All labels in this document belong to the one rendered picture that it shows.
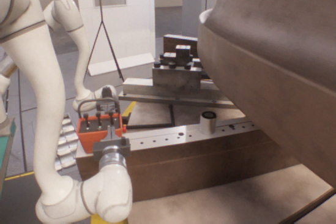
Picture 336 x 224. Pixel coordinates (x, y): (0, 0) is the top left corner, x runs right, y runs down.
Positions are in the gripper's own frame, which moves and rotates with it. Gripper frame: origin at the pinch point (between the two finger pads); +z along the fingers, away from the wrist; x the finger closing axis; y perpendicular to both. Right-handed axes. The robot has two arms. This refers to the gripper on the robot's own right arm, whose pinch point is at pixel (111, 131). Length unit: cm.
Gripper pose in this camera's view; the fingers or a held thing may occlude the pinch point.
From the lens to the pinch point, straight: 90.3
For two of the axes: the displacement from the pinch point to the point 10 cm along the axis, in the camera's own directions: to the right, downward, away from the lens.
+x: -9.7, 1.1, -2.1
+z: -2.3, -4.5, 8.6
